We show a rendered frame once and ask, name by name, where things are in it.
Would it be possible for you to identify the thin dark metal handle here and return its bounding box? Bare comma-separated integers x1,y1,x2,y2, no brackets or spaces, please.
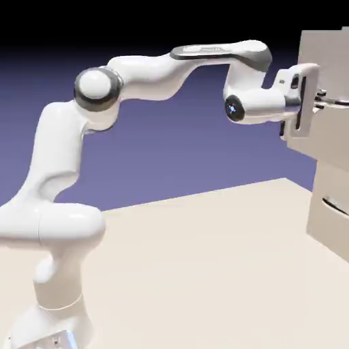
316,98,349,107

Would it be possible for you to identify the curved dark metal handle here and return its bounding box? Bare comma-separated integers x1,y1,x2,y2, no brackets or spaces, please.
322,195,349,215

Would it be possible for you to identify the beige cabinet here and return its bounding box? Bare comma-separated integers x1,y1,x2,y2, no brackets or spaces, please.
284,26,349,263

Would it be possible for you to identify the beige drawer front with curved handle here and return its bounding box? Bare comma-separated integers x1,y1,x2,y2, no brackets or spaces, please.
306,160,349,263

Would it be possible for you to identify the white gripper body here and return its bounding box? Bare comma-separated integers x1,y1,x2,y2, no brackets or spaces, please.
288,63,320,138

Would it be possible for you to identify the beige drawer front with held handle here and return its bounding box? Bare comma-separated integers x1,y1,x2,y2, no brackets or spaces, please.
284,104,349,165

